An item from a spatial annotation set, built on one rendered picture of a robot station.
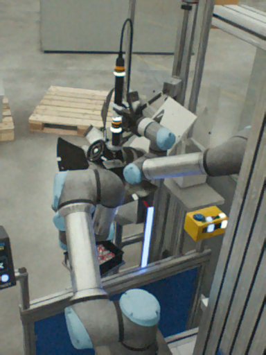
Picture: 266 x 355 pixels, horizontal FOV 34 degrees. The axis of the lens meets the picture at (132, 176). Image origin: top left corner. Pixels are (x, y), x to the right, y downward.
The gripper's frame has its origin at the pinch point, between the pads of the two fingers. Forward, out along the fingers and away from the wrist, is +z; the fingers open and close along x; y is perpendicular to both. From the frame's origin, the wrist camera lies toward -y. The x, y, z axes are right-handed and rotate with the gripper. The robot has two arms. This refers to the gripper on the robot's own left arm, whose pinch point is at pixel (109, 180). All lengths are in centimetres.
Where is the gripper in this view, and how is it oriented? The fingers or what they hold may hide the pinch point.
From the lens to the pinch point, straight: 191.7
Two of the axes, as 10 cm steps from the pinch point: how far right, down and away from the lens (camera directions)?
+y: -9.0, -2.0, 3.8
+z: 4.3, -4.6, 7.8
